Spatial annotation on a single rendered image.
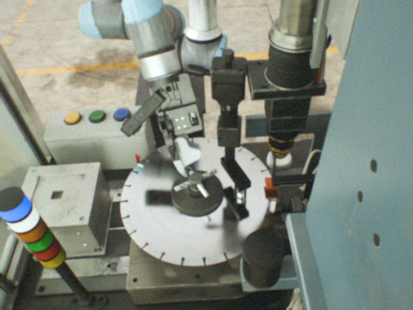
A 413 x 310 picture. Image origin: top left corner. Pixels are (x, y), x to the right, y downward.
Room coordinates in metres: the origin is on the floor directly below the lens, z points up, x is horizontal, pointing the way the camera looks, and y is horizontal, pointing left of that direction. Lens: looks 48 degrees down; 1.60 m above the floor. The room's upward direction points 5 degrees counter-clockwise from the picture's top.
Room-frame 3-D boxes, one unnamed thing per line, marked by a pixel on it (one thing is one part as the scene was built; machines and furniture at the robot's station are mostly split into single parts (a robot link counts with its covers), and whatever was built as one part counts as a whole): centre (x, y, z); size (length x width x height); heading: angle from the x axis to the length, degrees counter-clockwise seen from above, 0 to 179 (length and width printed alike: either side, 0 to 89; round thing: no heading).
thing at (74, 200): (0.55, 0.36, 0.82); 0.18 x 0.18 x 0.15; 89
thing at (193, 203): (0.48, 0.02, 0.96); 0.11 x 0.11 x 0.03
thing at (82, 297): (0.34, 0.30, 0.86); 0.02 x 0.02 x 0.22
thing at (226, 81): (0.50, -0.05, 1.17); 0.06 x 0.05 x 0.20; 80
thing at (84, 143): (0.79, 0.30, 0.82); 0.28 x 0.11 x 0.15; 89
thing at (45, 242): (0.34, 0.30, 1.05); 0.05 x 0.04 x 0.03; 179
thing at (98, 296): (0.34, 0.30, 0.76); 0.09 x 0.03 x 0.03; 89
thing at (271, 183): (0.47, -0.17, 0.95); 0.10 x 0.03 x 0.07; 89
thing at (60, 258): (0.34, 0.30, 0.98); 0.05 x 0.04 x 0.03; 179
